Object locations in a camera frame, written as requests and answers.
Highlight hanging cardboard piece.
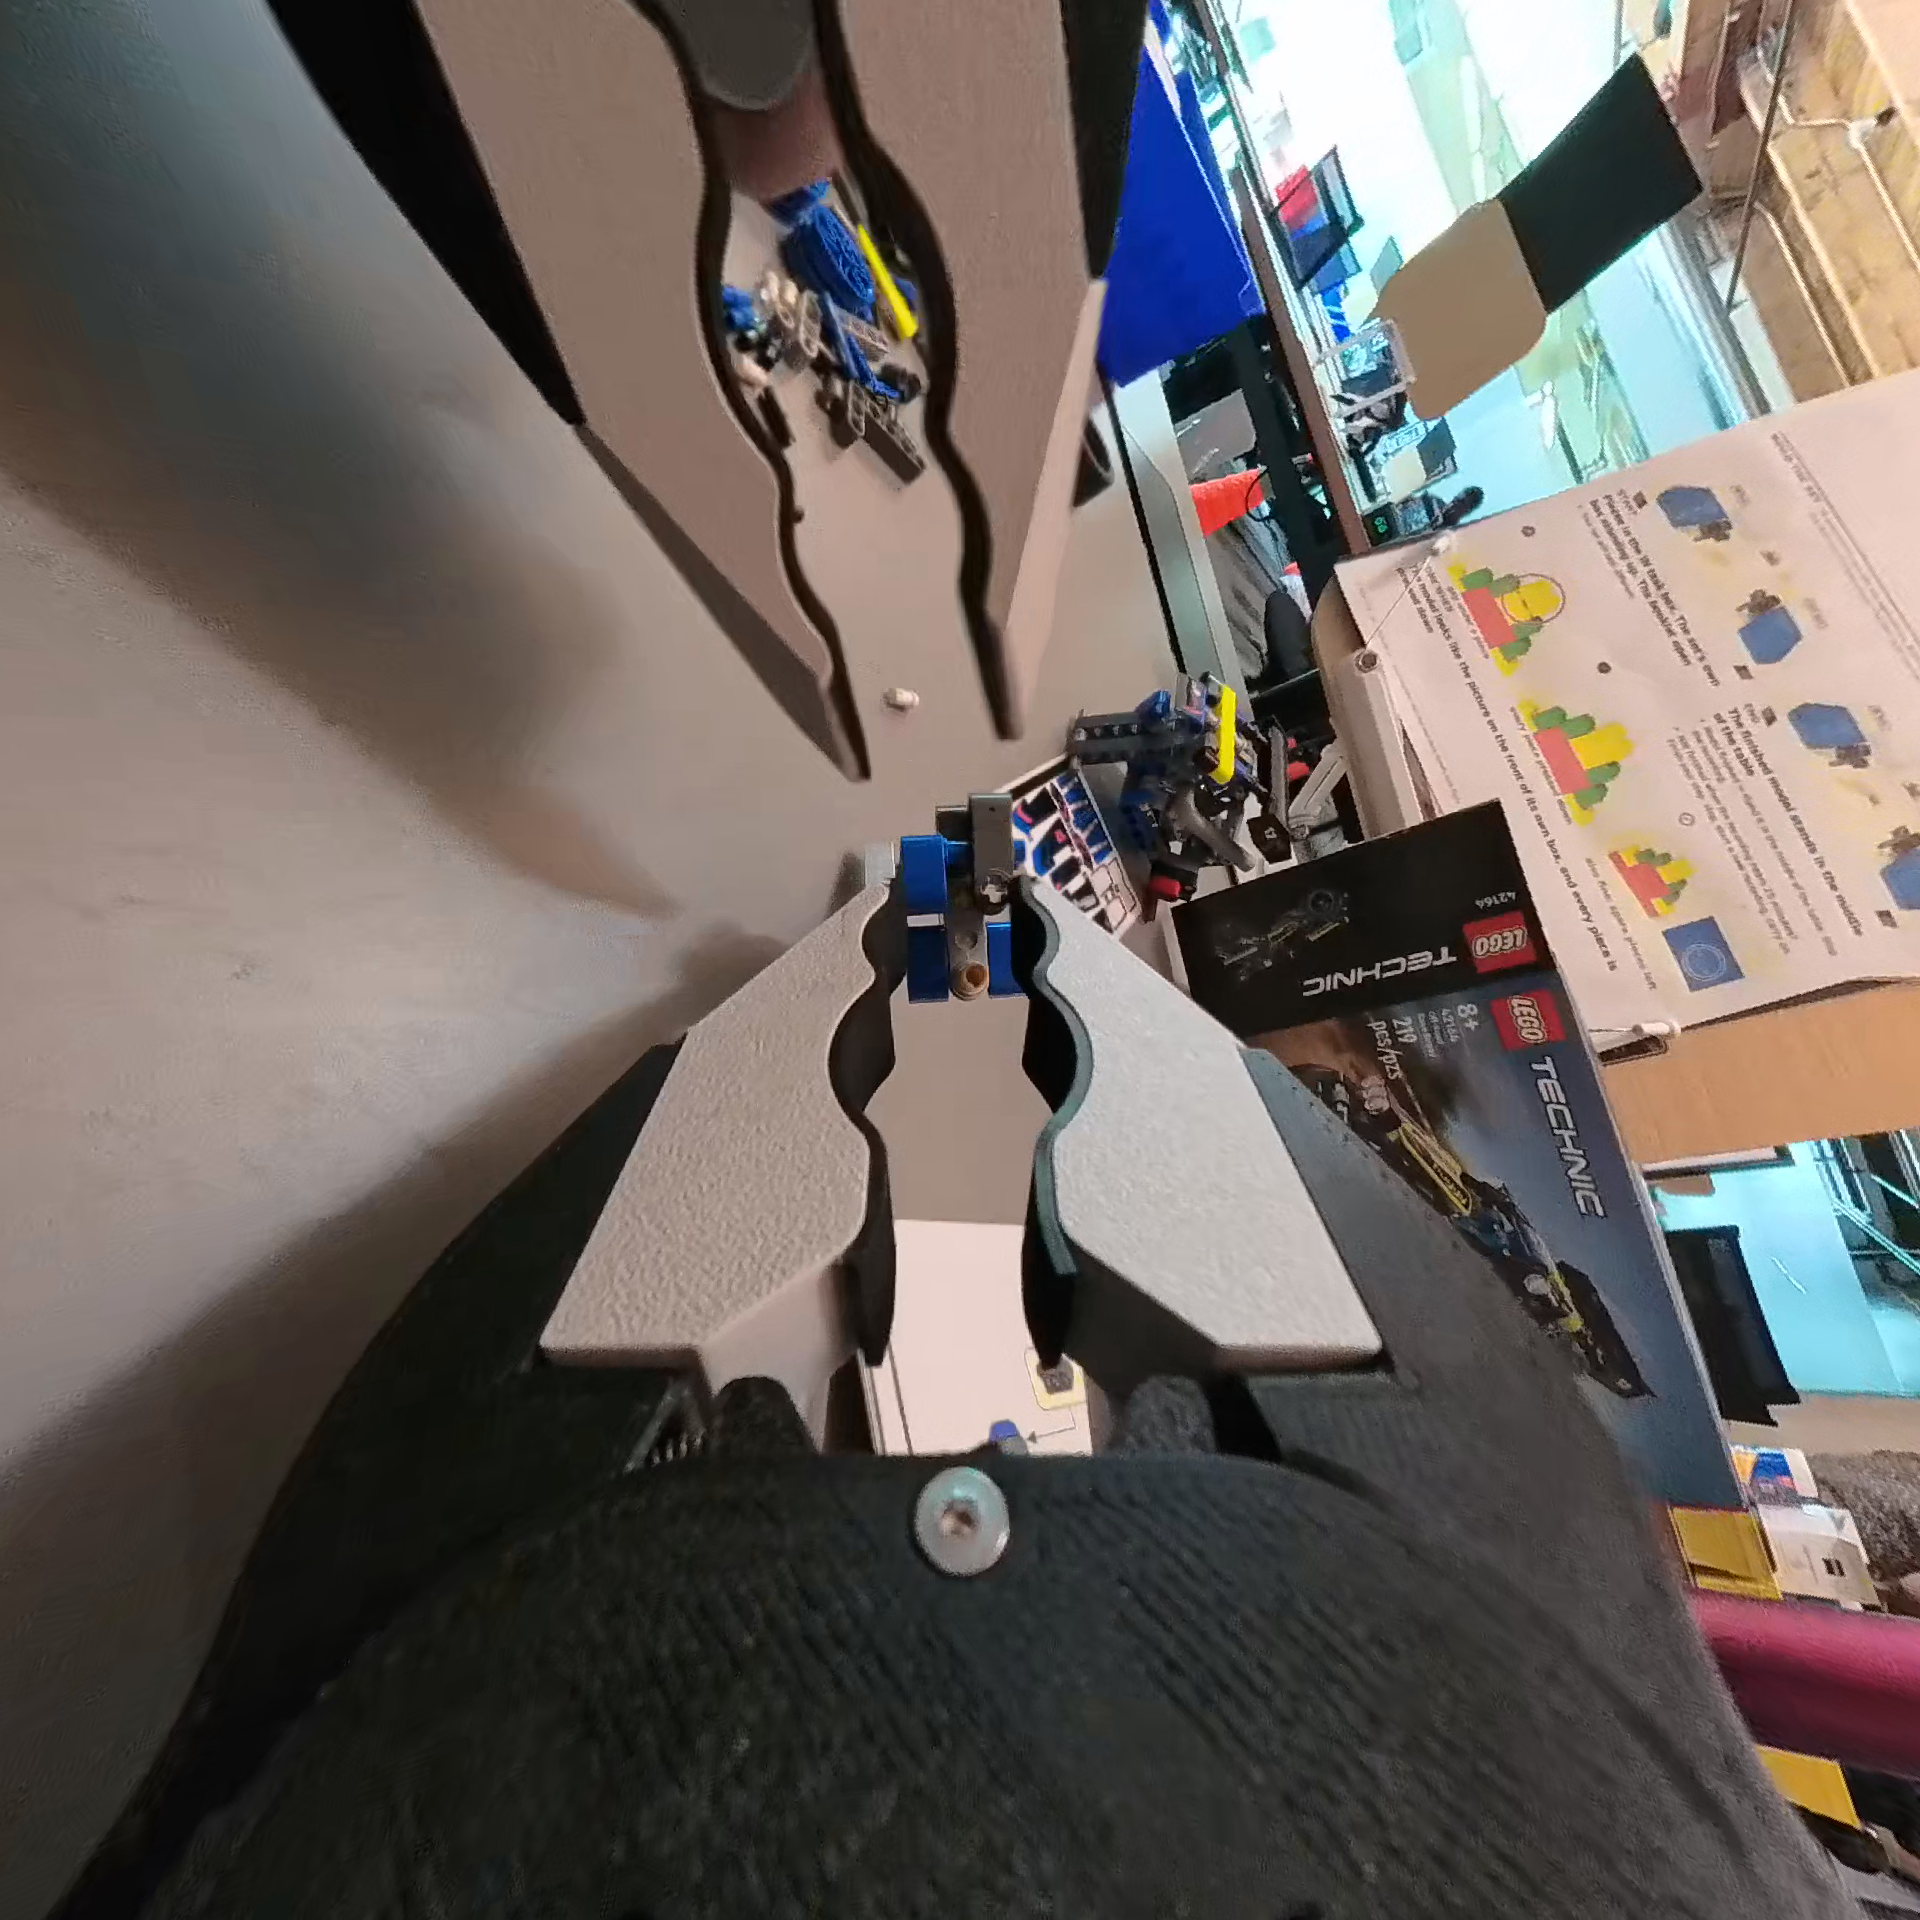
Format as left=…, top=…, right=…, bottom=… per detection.
left=1371, top=52, right=1704, bottom=424

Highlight partly built lego car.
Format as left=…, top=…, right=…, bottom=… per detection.
left=1066, top=675, right=1360, bottom=922

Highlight blue plastic bin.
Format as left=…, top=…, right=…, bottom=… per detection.
left=1095, top=0, right=1267, bottom=390

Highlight brown cardboard box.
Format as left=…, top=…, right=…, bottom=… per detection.
left=1598, top=977, right=1920, bottom=1163

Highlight blue grey lego sub-assembly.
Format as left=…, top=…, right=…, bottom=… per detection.
left=861, top=792, right=1050, bottom=1008

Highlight black monitor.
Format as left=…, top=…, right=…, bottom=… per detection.
left=1663, top=1224, right=1800, bottom=1427

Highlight yellow blocks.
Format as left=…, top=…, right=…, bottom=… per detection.
left=1669, top=1504, right=1786, bottom=1601

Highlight wooden top background desk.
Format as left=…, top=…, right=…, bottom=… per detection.
left=1170, top=0, right=1373, bottom=519

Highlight lego sticker sheet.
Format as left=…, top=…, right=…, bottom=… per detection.
left=1008, top=756, right=1142, bottom=940

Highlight lego set box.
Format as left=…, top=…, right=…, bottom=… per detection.
left=1167, top=801, right=1747, bottom=1508

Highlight black office chair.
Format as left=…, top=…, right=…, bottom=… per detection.
left=1259, top=585, right=1337, bottom=722

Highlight magenta roll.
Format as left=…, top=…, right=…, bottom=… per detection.
left=1695, top=1592, right=1920, bottom=1788

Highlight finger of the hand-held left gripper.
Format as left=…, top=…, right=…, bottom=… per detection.
left=815, top=0, right=1114, bottom=746
left=415, top=0, right=875, bottom=784

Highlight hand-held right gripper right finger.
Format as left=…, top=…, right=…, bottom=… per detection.
left=1017, top=878, right=1384, bottom=1444

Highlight pile of loose lego pieces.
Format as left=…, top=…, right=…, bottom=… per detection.
left=718, top=182, right=931, bottom=484

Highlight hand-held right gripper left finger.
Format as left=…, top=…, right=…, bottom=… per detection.
left=537, top=878, right=904, bottom=1444

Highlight white plastic bar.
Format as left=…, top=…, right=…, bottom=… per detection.
left=1311, top=562, right=1464, bottom=842

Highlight lego instruction booklet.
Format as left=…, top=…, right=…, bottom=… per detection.
left=861, top=1219, right=1103, bottom=1457

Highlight printed instruction poster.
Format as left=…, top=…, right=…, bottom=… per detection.
left=1334, top=375, right=1920, bottom=1038

